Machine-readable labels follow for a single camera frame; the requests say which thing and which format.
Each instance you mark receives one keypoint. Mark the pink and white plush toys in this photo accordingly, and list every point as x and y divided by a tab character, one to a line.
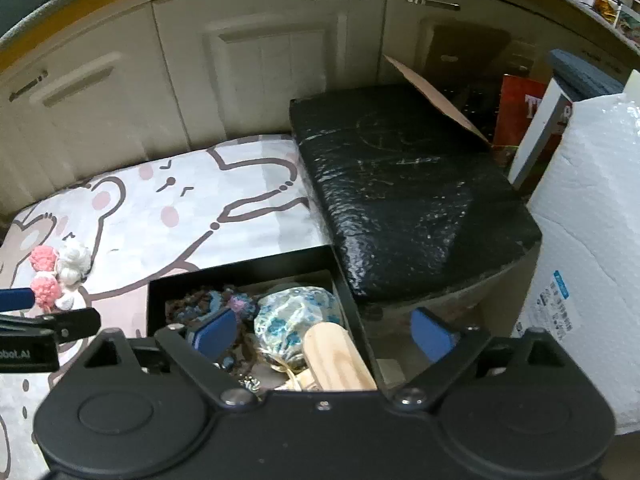
45	280

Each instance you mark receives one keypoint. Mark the wooden stick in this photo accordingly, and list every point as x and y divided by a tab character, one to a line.
335	360

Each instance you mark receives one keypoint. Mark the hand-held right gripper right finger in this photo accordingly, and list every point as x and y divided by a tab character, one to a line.
432	332

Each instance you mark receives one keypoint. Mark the colourful printed box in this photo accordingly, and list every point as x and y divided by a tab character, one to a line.
630	27

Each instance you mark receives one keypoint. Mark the cream cabinet door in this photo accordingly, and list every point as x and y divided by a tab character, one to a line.
410	35
270	70
100	120

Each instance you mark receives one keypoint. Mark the bear printed mat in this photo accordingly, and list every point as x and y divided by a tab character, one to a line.
200	195

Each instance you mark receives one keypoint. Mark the floral fabric pouch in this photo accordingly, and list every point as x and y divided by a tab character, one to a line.
295	315

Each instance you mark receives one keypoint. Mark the blue grey ribbed cushion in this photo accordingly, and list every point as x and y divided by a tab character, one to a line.
585	75

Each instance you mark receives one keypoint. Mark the brown cardboard flap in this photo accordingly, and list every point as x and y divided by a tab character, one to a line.
440	95

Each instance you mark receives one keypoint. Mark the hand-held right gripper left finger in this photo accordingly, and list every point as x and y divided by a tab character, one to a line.
217	332

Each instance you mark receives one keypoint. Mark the white bubble wrap package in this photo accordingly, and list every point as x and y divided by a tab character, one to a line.
590	240

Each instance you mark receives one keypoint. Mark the white flat box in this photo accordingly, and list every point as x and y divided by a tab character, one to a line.
542	135

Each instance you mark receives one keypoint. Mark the cream crochet pompom tie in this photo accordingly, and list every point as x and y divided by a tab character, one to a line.
74	260

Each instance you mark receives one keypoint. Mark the red printed box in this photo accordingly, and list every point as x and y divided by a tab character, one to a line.
520	115

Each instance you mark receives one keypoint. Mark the black wrapped box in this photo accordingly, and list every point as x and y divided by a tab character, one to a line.
410	200

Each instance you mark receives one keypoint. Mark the gold snack packet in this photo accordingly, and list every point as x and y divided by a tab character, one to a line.
606	9

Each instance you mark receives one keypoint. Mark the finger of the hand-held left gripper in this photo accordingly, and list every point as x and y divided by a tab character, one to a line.
65	324
17	299

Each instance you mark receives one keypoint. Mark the black storage box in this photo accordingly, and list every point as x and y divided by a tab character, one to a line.
250	265

